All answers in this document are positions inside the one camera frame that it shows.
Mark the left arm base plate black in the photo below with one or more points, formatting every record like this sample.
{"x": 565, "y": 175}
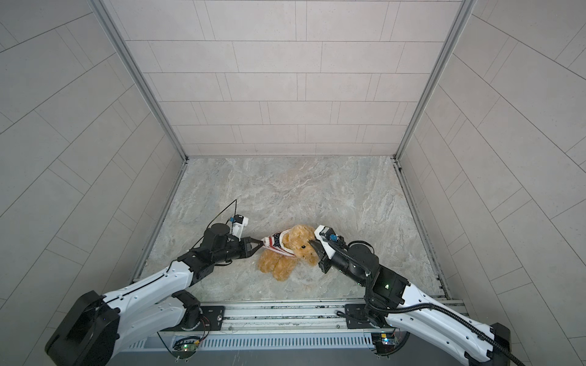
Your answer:
{"x": 206, "y": 318}

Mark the right aluminium corner post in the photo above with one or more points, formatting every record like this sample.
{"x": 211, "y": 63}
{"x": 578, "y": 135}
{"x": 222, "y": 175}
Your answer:
{"x": 446, "y": 51}

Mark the right green circuit board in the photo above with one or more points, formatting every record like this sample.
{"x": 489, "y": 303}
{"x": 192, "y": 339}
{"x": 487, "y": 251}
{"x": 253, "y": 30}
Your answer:
{"x": 384, "y": 343}

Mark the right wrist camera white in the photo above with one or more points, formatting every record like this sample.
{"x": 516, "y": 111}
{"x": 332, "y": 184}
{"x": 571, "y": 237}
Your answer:
{"x": 327, "y": 240}

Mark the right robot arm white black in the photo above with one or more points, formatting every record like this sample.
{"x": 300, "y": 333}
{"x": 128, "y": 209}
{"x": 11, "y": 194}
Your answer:
{"x": 391, "y": 301}

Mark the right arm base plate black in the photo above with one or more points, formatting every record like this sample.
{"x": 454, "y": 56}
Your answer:
{"x": 359, "y": 316}

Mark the aluminium corner post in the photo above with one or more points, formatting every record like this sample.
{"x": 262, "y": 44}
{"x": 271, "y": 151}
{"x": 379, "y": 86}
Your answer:
{"x": 446, "y": 51}
{"x": 114, "y": 35}

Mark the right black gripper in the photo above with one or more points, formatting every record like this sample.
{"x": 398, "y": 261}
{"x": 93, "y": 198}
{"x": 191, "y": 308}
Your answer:
{"x": 324, "y": 261}

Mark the red white striped knit sweater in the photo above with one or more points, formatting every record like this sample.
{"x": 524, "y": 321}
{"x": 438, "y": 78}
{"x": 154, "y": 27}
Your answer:
{"x": 276, "y": 244}

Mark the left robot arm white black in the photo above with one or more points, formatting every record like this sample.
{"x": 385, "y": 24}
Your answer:
{"x": 98, "y": 326}

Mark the brown plush teddy bear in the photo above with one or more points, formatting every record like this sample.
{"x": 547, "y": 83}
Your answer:
{"x": 281, "y": 267}

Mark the left green circuit board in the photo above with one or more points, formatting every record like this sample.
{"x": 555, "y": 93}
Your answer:
{"x": 186, "y": 347}

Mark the aluminium mounting rail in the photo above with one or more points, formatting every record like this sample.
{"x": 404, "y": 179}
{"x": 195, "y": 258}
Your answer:
{"x": 273, "y": 317}

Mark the green circuit board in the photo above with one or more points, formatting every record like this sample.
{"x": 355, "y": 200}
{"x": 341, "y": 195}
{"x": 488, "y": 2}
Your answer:
{"x": 384, "y": 343}
{"x": 186, "y": 347}

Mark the white ventilation grille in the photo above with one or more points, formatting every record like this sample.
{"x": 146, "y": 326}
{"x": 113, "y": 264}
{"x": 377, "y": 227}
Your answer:
{"x": 336, "y": 340}

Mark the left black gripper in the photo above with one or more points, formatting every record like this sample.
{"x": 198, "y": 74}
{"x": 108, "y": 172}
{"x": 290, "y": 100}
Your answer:
{"x": 245, "y": 246}

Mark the left aluminium corner post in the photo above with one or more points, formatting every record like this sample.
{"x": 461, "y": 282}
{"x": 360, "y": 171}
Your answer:
{"x": 114, "y": 35}

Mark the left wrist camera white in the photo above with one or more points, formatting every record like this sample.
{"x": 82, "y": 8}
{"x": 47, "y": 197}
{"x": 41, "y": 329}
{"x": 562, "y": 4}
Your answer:
{"x": 238, "y": 223}

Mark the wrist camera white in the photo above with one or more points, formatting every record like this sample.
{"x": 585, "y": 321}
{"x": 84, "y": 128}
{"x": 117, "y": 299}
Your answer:
{"x": 238, "y": 223}
{"x": 327, "y": 240}

